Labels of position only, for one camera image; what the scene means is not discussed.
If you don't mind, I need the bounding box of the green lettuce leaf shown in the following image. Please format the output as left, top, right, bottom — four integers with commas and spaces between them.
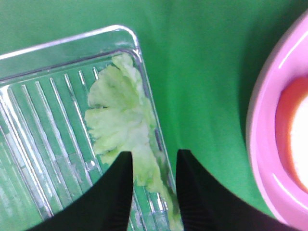
85, 53, 183, 231

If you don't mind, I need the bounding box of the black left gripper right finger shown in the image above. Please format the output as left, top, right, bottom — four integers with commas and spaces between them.
176, 149, 294, 231

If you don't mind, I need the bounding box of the toast bread slice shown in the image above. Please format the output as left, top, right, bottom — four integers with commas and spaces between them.
275, 77, 308, 192

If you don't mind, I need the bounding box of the pink round plate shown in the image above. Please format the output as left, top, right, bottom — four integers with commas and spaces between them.
246, 12, 308, 231

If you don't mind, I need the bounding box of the green tablecloth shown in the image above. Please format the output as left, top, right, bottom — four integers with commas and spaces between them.
0, 0, 308, 214

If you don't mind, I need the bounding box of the left clear plastic tray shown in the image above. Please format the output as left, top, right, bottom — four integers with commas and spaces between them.
0, 25, 176, 231

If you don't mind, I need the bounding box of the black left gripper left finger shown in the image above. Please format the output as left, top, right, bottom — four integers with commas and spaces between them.
31, 151, 133, 231

